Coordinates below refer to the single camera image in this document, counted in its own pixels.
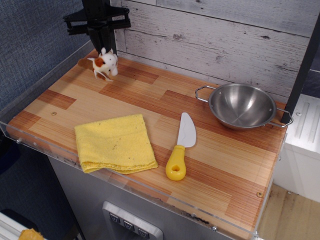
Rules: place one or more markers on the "steel bowl with handles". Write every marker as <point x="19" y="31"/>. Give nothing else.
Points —
<point x="241" y="106"/>

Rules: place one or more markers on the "silver dispenser panel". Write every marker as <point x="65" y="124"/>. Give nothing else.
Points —
<point x="124" y="225"/>

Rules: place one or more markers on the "white cabinet at right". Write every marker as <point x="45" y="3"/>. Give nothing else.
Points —
<point x="298" y="169"/>

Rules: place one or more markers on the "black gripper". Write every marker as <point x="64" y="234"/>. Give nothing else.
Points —
<point x="98" y="15"/>

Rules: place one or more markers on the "black frame post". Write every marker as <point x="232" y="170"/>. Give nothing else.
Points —
<point x="111" y="31"/>
<point x="305" y="66"/>

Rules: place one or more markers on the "yellow black object bottom left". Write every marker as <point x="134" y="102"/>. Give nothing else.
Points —
<point x="30" y="234"/>

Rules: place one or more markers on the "toy knife yellow handle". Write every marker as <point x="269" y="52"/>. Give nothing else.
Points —
<point x="176" y="168"/>

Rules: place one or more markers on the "black right frame post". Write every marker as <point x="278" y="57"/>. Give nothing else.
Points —
<point x="305" y="66"/>

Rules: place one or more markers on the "yellow folded cloth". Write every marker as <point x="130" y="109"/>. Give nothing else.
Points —
<point x="120" y="144"/>

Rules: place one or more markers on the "white brown plush animal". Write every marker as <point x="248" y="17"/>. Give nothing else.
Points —
<point x="103" y="66"/>

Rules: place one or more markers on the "black left frame post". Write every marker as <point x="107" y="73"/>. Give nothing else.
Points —
<point x="111" y="31"/>

